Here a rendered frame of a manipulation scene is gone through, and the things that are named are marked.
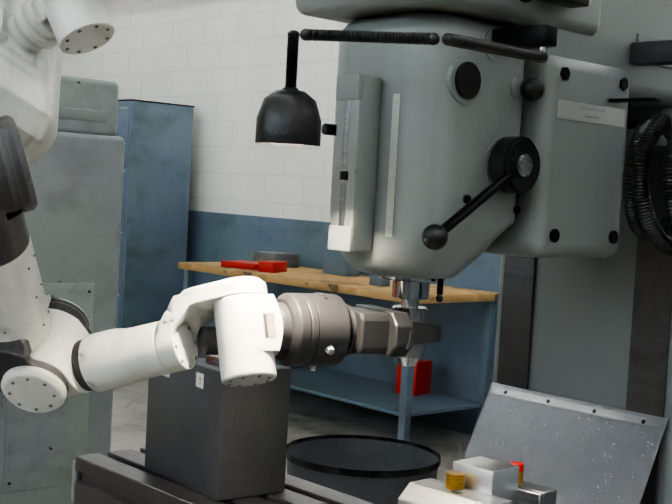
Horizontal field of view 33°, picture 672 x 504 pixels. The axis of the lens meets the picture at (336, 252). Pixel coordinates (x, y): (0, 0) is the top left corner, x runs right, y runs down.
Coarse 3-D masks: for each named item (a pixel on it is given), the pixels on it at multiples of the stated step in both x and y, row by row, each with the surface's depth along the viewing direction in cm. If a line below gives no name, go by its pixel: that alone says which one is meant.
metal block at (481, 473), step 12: (480, 456) 141; (456, 468) 137; (468, 468) 136; (480, 468) 135; (492, 468) 135; (504, 468) 135; (516, 468) 137; (468, 480) 136; (480, 480) 135; (492, 480) 133; (504, 480) 135; (516, 480) 137; (492, 492) 134; (504, 492) 135; (516, 492) 137
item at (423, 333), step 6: (414, 324) 143; (420, 324) 144; (426, 324) 144; (432, 324) 145; (414, 330) 144; (420, 330) 144; (426, 330) 144; (432, 330) 145; (438, 330) 145; (414, 336) 144; (420, 336) 144; (426, 336) 144; (432, 336) 145; (438, 336) 145; (414, 342) 144; (420, 342) 144; (426, 342) 145
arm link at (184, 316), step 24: (192, 288) 136; (216, 288) 135; (240, 288) 134; (264, 288) 136; (168, 312) 136; (192, 312) 137; (168, 336) 135; (192, 336) 140; (168, 360) 136; (192, 360) 139
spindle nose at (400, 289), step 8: (392, 288) 146; (400, 288) 145; (408, 288) 144; (416, 288) 144; (424, 288) 145; (392, 296) 146; (400, 296) 145; (408, 296) 144; (416, 296) 144; (424, 296) 145
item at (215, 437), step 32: (160, 384) 177; (192, 384) 169; (288, 384) 170; (160, 416) 177; (192, 416) 169; (224, 416) 163; (256, 416) 167; (160, 448) 177; (192, 448) 169; (224, 448) 164; (256, 448) 167; (192, 480) 169; (224, 480) 164; (256, 480) 167
